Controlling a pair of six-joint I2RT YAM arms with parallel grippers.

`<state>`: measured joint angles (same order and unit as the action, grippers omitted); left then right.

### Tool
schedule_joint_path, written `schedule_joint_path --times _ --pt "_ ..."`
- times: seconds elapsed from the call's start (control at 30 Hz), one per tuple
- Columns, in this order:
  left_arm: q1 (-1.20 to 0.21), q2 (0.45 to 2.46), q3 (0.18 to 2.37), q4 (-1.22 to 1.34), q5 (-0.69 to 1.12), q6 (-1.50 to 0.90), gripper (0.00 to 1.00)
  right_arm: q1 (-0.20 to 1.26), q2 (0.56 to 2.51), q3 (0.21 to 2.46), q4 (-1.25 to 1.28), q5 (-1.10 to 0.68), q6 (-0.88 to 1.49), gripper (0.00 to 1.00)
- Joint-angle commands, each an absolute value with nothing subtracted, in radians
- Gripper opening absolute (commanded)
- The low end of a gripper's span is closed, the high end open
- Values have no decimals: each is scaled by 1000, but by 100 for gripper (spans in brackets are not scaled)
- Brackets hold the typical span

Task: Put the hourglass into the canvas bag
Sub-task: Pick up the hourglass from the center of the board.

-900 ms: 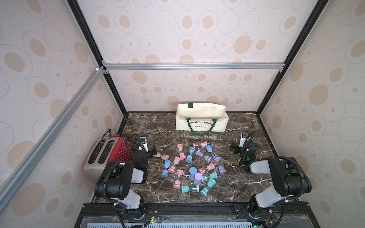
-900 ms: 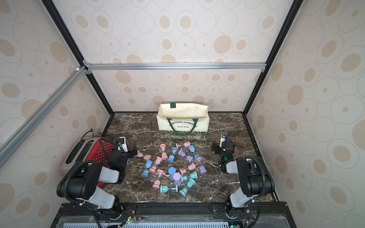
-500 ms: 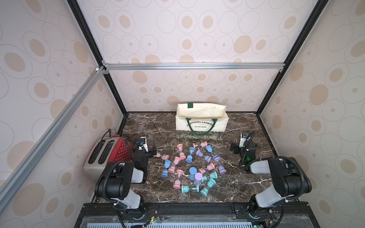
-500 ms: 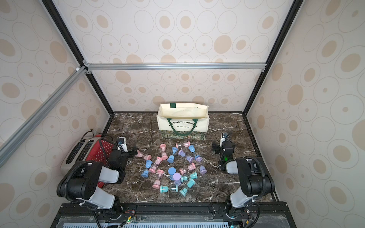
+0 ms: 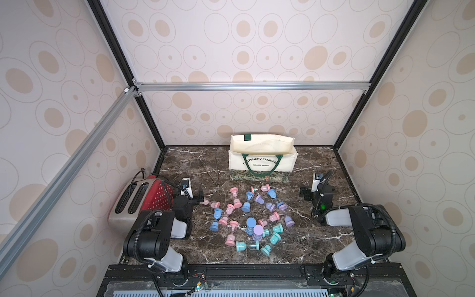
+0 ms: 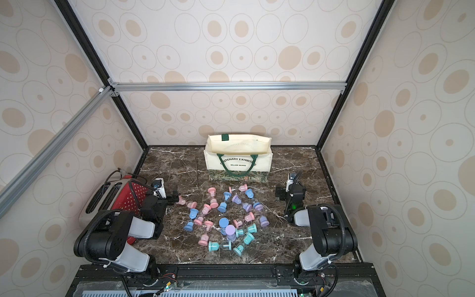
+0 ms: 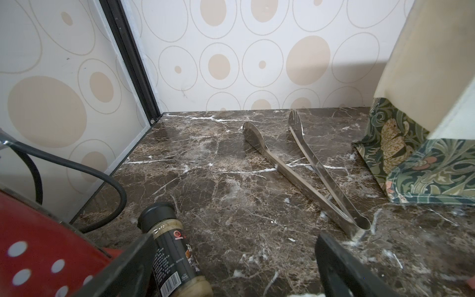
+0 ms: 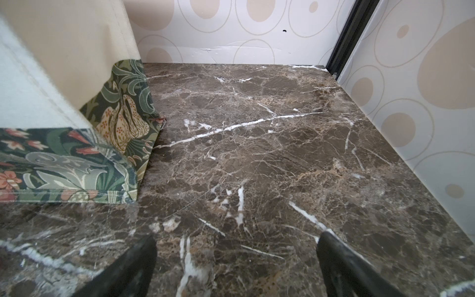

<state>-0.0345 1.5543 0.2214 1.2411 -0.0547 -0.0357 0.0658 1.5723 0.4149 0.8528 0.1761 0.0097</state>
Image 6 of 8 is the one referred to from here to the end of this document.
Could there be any aluminium frame rail back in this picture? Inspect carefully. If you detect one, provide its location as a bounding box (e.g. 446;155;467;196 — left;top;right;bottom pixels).
111;81;347;92

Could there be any pink hourglass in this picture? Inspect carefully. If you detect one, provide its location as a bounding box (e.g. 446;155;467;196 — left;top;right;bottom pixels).
176;196;197;209
228;184;248;193
198;234;209;246
207;188;219;209
193;204;214;232
233;212;255;228

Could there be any pink hourglass bottom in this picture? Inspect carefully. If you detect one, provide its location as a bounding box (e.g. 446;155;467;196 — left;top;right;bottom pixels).
198;234;209;246

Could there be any cream canvas tote bag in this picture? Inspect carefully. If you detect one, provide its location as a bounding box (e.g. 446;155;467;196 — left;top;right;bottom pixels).
204;134;273;183

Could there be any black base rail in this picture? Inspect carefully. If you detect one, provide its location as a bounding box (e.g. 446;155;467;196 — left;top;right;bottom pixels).
67;263;385;297

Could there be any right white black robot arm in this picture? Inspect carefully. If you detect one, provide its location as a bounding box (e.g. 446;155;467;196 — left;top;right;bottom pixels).
275;174;357;278

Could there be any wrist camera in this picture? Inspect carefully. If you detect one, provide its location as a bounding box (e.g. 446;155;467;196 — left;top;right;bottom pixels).
287;172;303;185
151;178;166;199

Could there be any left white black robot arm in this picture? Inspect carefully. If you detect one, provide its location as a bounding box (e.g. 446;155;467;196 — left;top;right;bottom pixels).
73;191;179;282

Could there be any blue hourglass centre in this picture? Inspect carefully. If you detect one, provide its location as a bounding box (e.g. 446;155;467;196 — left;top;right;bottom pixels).
217;191;232;213

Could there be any pink hourglass upper middle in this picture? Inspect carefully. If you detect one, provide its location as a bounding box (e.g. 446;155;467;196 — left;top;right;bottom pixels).
207;188;219;209

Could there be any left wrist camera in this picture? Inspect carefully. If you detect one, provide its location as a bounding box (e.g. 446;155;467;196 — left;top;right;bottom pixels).
151;178;166;199

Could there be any pink hourglass right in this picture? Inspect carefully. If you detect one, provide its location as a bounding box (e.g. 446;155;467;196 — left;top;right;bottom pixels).
233;212;255;228

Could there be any pink hourglass far left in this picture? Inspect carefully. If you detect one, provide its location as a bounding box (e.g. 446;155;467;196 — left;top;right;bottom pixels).
176;196;197;209

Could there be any pink hourglass lower left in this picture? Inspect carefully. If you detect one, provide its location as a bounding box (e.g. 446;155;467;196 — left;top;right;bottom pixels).
193;204;214;232

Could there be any pink hourglass top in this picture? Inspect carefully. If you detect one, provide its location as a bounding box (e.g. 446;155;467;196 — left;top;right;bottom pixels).
228;184;248;193

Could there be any teal hourglass bottom left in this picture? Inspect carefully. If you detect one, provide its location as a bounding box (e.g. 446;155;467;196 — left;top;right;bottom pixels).
208;241;232;252

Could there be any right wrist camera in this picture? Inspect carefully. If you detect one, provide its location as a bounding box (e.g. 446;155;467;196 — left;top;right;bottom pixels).
287;172;303;185

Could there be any large blue purple hourglass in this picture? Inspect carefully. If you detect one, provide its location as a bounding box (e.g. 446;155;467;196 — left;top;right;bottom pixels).
219;217;236;242

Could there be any aluminium frame rail left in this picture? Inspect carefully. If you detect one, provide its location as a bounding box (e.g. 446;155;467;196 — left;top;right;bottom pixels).
1;86;112;217

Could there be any blue hourglass left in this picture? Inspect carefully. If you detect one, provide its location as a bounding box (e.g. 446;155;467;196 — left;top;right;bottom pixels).
184;209;199;231

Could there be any aluminium frame rail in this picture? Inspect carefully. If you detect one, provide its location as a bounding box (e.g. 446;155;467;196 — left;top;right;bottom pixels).
1;86;112;217
111;81;347;92

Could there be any red and steel toaster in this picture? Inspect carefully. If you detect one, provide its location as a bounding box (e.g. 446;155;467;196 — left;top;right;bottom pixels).
79;175;151;229

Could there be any teal hourglass bottom right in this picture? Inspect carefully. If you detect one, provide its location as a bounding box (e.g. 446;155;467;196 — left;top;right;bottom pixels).
233;233;255;257

